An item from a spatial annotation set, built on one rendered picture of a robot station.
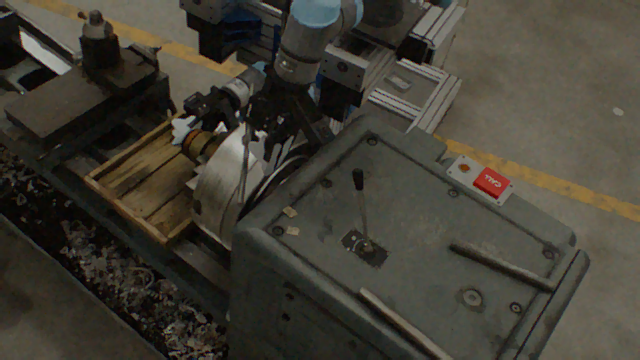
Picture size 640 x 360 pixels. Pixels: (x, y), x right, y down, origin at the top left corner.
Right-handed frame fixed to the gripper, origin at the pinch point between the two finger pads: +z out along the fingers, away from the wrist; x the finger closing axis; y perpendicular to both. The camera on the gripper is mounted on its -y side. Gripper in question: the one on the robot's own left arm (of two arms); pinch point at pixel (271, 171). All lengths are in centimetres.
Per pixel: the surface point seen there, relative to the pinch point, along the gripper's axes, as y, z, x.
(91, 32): 73, 11, -20
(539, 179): -34, 66, -209
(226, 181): 10.8, 11.2, -3.3
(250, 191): 5.0, 10.1, -3.9
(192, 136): 30.5, 16.0, -15.1
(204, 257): 15.9, 42.8, -12.1
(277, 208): -4.2, 6.0, 0.5
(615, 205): -70, 63, -220
